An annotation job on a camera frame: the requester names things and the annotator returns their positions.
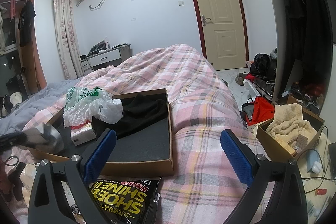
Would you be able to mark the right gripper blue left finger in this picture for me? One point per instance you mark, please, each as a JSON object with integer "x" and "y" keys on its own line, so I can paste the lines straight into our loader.
{"x": 96, "y": 155}

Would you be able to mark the red bag on floor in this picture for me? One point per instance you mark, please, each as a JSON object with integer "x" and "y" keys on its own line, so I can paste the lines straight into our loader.
{"x": 256, "y": 111}

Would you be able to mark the red white tissue pack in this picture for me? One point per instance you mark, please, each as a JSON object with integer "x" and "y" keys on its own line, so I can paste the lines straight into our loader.
{"x": 83, "y": 133}

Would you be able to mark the wardrobe with hanging clothes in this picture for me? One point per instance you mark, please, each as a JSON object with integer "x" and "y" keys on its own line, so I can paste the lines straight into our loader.
{"x": 306, "y": 52}

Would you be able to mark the black yellow shoe wipes pack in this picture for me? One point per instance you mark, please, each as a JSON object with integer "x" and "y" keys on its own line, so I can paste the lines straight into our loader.
{"x": 127, "y": 200}

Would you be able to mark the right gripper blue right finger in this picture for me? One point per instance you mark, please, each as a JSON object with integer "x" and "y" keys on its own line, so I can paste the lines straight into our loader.
{"x": 238, "y": 155}

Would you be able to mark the pink plaid quilt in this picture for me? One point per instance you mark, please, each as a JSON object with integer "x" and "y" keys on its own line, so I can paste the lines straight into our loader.
{"x": 204, "y": 187}

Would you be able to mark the beige door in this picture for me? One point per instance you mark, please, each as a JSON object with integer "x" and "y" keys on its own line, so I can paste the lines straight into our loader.
{"x": 223, "y": 32}

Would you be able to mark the grey duvet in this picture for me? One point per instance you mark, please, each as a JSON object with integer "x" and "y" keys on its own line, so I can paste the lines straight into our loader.
{"x": 16, "y": 121}

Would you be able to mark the floral curtain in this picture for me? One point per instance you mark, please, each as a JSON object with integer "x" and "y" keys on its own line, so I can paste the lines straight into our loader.
{"x": 66, "y": 39}

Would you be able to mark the black bag on floor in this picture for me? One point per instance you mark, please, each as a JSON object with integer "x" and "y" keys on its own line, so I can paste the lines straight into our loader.
{"x": 264, "y": 67}

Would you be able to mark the black cloth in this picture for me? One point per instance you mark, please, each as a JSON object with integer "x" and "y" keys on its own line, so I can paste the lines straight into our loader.
{"x": 139, "y": 112}

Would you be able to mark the white grey desk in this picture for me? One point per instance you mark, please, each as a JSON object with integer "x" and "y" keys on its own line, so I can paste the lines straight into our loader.
{"x": 105, "y": 58}

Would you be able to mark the cardboard box with beige towel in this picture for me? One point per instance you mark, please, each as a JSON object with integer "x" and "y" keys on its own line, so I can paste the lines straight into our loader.
{"x": 291, "y": 131}

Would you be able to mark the white green plastic bag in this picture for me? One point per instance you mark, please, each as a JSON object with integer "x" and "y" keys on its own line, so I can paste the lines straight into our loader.
{"x": 83, "y": 104}

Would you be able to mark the brown cardboard box tray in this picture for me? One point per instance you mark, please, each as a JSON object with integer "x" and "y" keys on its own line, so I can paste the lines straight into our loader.
{"x": 145, "y": 153}

